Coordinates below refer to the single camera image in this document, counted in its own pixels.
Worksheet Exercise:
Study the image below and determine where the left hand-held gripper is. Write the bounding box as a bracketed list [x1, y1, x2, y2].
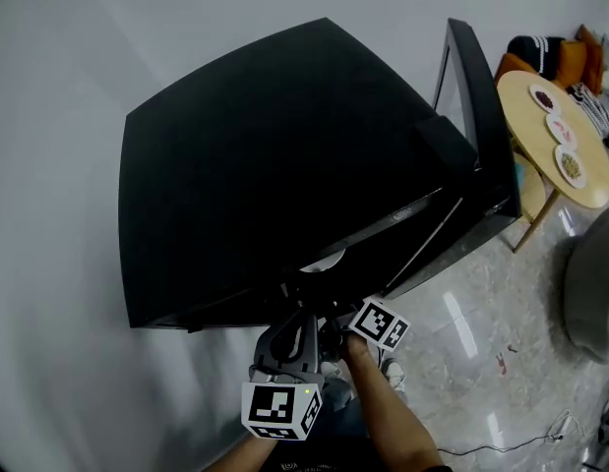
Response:
[240, 312, 327, 443]

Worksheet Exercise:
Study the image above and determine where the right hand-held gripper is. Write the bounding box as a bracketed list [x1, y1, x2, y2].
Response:
[328, 300, 412, 353]

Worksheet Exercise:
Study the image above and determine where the white round plate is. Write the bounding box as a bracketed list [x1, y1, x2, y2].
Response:
[300, 248, 347, 274]

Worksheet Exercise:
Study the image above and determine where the black mini fridge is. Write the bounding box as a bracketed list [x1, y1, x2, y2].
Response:
[117, 16, 522, 333]

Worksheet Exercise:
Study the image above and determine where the person's right forearm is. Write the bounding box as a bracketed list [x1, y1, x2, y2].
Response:
[342, 334, 446, 472]

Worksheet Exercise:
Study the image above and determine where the plate with green food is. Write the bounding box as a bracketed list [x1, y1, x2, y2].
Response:
[554, 144, 588, 190]

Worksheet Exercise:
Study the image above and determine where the plate with pink food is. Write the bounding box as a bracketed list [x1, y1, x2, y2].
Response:
[545, 113, 579, 152]

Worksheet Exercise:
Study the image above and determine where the plate with dark food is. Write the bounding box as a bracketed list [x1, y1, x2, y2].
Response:
[528, 83, 562, 116]

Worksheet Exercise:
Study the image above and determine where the person's white shoe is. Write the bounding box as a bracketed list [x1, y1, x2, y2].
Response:
[380, 356, 409, 403]

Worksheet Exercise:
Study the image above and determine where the person's blue jeans leg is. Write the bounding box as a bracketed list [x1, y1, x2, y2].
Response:
[317, 378, 370, 438]

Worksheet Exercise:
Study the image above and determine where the person's black patterned shirt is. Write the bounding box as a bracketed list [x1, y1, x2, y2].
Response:
[269, 435, 454, 472]

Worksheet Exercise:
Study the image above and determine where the round wooden side table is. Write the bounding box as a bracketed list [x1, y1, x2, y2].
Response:
[495, 69, 609, 255]

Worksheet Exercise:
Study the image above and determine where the black and white striped blanket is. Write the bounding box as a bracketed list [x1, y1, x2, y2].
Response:
[567, 82, 609, 140]

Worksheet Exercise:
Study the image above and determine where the black pillow with white stripes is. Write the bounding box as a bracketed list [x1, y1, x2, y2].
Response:
[507, 34, 567, 79]

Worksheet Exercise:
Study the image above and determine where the orange sofa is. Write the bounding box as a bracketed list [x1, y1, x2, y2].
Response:
[494, 24, 606, 98]

